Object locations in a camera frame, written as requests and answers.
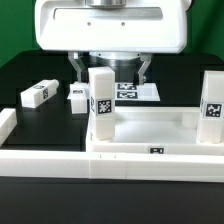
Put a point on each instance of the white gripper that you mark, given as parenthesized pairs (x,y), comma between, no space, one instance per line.
(142,26)

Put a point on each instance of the white U-shaped fence frame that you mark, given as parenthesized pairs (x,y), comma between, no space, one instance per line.
(102,165)

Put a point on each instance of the white desk top tray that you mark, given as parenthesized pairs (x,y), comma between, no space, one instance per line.
(160,130)

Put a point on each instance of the marker sheet with tags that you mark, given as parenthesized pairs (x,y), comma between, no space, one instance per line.
(123,91)

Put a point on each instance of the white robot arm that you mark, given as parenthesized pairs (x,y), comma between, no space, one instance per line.
(125,63)

